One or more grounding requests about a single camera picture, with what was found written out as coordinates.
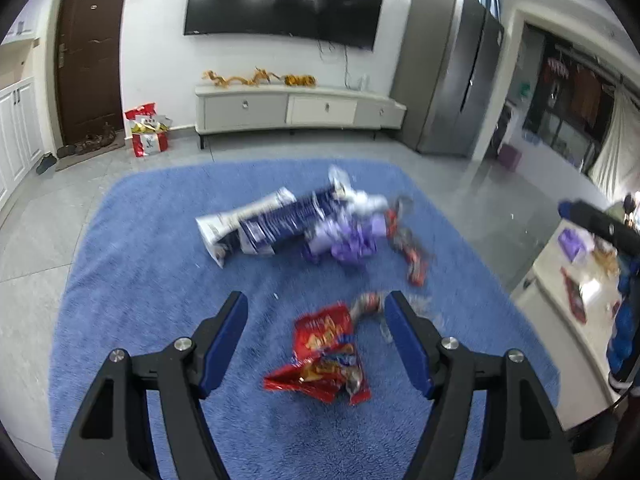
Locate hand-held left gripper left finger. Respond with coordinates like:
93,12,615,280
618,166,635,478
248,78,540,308
54,290,249,480

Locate purple plastic wrapper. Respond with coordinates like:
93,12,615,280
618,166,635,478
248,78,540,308
301,209,389,267

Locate blue fluffy rug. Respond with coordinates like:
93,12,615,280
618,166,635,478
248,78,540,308
47,159,561,480

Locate TV cables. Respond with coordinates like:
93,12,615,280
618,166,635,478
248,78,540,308
316,39,354,91

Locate person's right forearm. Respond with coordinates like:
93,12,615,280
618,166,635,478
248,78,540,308
606,255,640,391

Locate hanging clothes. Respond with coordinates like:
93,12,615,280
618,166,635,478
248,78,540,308
542,55,607,127

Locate white table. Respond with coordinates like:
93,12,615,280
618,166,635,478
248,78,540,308
510,220,640,433

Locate red gift bag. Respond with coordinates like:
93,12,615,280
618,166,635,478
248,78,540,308
124,102,157,136

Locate dark blue cardboard box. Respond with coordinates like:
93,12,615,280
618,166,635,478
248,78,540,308
238,184,342,258

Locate white cardboard carton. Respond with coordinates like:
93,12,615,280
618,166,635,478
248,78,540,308
195,186,297,269

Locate purple stool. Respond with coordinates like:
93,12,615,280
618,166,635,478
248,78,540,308
499,143,524,171

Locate brown wooden door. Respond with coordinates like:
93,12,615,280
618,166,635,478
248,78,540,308
54,0,133,147

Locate flat red packet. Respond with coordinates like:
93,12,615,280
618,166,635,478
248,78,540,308
560,266,592,324

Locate large red snack packet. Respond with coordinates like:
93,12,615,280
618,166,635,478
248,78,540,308
263,302,374,406

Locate grey doormat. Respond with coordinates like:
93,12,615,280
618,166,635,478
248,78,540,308
54,137,126,172

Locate clear plastic bag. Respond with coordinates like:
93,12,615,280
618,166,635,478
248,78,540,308
327,163,389,220

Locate purple tissue pack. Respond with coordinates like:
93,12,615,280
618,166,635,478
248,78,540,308
559,227,594,264

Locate clear red sausage wrapper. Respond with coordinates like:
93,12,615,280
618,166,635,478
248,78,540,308
349,291,397,344

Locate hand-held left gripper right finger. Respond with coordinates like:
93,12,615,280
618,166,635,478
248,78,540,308
384,290,581,480

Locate grey steel refrigerator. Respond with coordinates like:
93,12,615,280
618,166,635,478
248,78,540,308
390,0,506,157

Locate white panelled cabinet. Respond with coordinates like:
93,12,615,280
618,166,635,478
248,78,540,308
0,76,46,211

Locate white curtain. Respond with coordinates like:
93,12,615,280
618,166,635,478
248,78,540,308
587,85,640,197

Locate red white gift box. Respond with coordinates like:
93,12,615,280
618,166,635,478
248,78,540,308
131,116,173,158

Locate brown shoes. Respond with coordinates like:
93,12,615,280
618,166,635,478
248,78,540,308
56,124,119,159

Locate gold dragon ornament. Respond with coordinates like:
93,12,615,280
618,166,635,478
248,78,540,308
202,70,252,89
250,66,282,86

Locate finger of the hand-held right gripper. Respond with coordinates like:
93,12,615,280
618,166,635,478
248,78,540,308
559,200,640,257

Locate grey white TV cabinet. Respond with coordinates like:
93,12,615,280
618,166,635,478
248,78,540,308
194,82,407,150

